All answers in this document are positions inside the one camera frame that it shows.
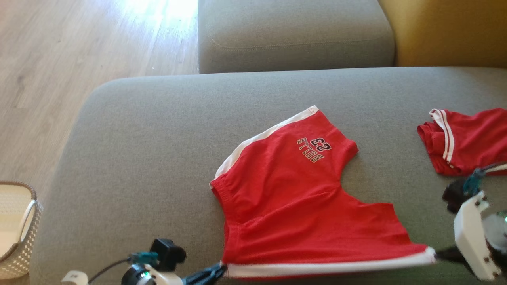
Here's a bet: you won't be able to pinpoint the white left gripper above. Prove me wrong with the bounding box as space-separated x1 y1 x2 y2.
147 263 228 285

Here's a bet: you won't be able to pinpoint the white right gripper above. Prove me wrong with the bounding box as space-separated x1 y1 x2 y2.
434 191 501 281

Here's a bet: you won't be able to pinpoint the red Bulls 23 shorts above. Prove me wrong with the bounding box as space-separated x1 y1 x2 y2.
209 105 436 279

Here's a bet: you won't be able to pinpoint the red shorts with white stripes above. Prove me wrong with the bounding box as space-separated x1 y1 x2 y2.
417 108 507 176

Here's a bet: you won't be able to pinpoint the large grey sofa seat cushion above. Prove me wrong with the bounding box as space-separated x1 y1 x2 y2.
30 66 507 285

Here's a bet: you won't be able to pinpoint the cream woven laundry basket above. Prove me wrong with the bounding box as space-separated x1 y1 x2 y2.
0 181 43 281

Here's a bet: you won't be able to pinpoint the yellow sofa back cushion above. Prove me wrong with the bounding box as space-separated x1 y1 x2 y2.
378 0 507 68

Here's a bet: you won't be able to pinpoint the medium grey sofa seat cushion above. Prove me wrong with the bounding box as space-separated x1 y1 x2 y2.
198 0 396 74

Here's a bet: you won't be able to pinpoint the right camera cable teal plug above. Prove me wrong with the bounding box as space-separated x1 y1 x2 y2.
463 162 507 196

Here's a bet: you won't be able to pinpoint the white cable label tag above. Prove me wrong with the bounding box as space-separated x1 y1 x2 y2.
61 270 88 285

